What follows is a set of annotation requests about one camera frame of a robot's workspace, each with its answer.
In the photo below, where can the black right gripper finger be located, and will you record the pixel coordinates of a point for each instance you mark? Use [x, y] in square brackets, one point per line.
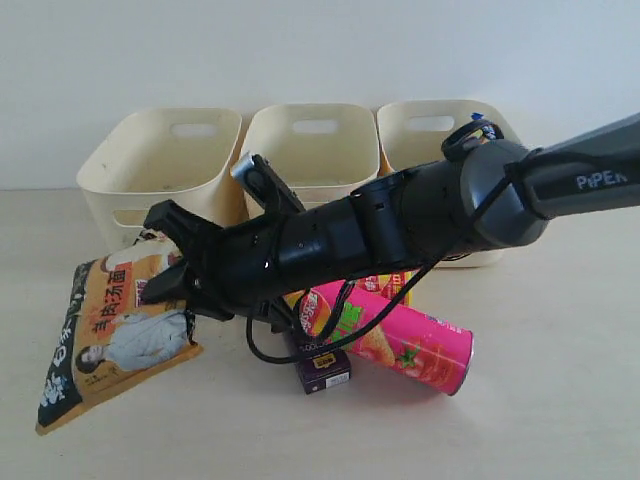
[191, 233]

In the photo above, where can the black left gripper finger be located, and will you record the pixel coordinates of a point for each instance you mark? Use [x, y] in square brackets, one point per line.
[171, 284]

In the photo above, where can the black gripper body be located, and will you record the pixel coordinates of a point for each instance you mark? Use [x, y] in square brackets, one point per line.
[259, 260]

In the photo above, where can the orange noodle bag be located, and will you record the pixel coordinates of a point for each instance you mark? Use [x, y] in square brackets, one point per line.
[111, 339]

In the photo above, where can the pink chips can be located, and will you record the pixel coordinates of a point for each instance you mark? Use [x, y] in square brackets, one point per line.
[412, 343]

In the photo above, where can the yellow chips can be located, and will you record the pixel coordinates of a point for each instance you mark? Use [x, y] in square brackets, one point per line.
[385, 285]

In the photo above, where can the blue noodle bag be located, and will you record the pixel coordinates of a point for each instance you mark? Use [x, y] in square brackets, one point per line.
[485, 129]

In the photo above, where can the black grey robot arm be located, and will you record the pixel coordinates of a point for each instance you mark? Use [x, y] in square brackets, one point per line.
[595, 171]

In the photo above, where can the cream bin triangle mark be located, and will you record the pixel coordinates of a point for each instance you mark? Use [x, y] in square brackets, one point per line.
[182, 154]

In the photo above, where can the purple juice carton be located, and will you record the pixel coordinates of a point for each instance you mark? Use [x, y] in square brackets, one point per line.
[320, 371]

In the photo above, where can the cream bin square mark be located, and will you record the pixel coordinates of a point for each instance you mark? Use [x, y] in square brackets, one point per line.
[322, 151]

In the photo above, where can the cream bin circle mark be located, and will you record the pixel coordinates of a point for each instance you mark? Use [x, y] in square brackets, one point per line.
[423, 141]

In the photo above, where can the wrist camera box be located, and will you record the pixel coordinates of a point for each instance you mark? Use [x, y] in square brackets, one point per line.
[260, 181]

